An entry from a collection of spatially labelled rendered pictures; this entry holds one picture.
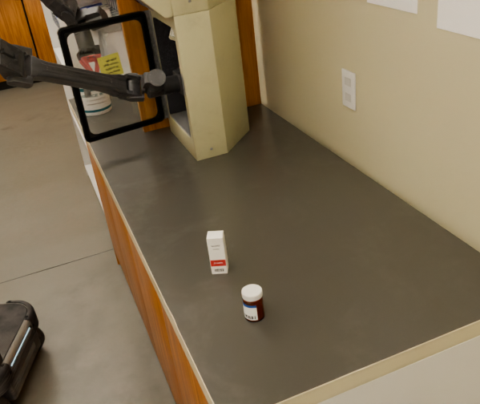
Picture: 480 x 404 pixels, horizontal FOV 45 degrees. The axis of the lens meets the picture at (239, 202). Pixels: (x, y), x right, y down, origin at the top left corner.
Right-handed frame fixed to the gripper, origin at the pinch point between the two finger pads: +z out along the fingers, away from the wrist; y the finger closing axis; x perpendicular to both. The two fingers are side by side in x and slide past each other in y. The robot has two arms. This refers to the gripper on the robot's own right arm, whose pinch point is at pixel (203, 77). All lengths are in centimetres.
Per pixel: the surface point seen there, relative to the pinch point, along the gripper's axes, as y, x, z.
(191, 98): -13.0, 2.1, -8.8
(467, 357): -116, 34, 14
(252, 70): 24.8, 9.0, 26.6
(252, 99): 24.9, 20.7, 25.6
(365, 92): -47, 1, 34
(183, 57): -13.3, -11.3, -9.2
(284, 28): 4.7, -9.3, 32.8
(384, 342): -113, 25, -4
